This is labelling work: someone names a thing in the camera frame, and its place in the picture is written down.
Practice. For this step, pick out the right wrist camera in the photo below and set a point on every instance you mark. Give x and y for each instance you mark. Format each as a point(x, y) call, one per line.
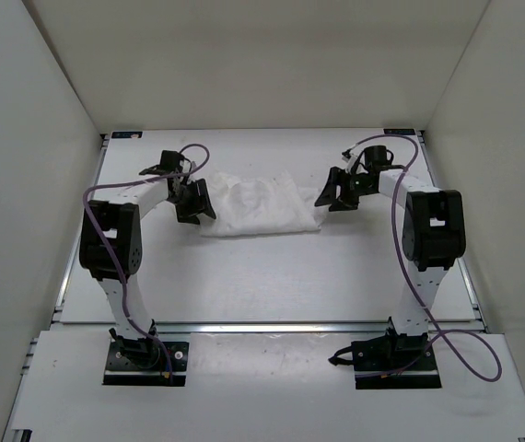
point(349, 157)

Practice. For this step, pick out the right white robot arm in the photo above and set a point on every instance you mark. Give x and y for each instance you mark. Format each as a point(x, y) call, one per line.
point(431, 240)

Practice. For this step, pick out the right blue corner label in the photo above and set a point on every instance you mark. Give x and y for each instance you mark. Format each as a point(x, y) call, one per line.
point(399, 131)

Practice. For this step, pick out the white skirt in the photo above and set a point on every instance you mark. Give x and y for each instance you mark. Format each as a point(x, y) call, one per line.
point(247, 207)

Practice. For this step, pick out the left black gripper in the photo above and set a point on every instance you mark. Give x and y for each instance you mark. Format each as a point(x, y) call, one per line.
point(202, 203)

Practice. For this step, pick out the blue corner label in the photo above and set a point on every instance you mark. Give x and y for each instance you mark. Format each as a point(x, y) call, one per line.
point(399, 131)
point(126, 134)

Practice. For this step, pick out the left blue corner label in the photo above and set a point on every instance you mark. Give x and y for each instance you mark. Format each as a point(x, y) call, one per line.
point(126, 134)

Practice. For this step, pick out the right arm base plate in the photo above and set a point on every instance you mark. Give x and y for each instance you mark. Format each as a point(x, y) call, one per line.
point(378, 366)

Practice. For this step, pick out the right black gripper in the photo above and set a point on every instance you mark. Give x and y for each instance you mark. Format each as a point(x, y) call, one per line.
point(329, 195)

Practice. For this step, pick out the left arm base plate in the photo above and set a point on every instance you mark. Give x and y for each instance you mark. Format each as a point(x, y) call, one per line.
point(121, 371)

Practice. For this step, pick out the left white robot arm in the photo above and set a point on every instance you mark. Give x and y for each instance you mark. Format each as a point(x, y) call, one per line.
point(111, 245)

